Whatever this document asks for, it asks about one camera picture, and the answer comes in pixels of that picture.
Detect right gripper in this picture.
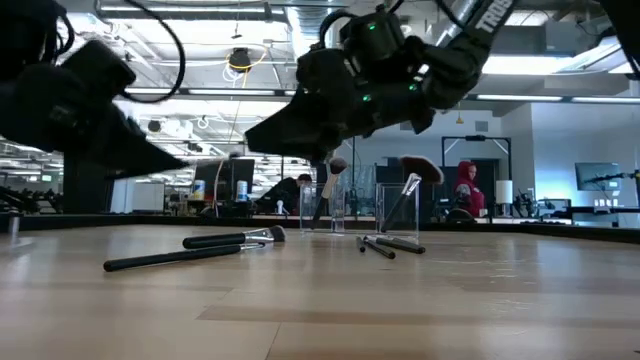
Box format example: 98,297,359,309
244,9,436,164

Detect white cylinder lamp shade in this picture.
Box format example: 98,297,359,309
495,180,514,206

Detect person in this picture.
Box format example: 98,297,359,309
254,172,314,216
453,160,487,218

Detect wall-mounted screen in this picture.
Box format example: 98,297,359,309
574,162,622,193

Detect overhead LED light bar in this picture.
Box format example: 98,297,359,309
124,87,640,104

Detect black partition panel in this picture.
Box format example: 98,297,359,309
62,149,114,215

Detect clear acrylic brush organizer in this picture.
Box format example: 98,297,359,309
299,182,420,237

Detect white building column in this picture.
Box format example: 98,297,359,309
110,174,137,214

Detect white board panel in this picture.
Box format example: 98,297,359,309
132,182,166,213

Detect black background frame stand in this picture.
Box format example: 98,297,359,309
441,135,513,196

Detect silver ribbed ceiling duct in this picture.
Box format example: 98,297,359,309
287,4,326,59

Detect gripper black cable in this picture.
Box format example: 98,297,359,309
122,0,187,105
318,8,351,50

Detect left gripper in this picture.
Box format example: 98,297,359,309
0,39,189,179

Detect ceiling camera, yellow cable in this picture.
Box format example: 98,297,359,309
228,47,253,75

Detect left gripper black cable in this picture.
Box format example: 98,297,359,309
122,0,187,105

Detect black desk monitors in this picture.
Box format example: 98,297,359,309
193,159,256,204

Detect black table border rail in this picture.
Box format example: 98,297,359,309
0,212,640,246

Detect large-head thick makeup brush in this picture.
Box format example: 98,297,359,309
181,224,287,250

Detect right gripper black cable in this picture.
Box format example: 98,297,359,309
318,8,351,50

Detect fan makeup brush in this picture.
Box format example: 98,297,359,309
379,154,445,234

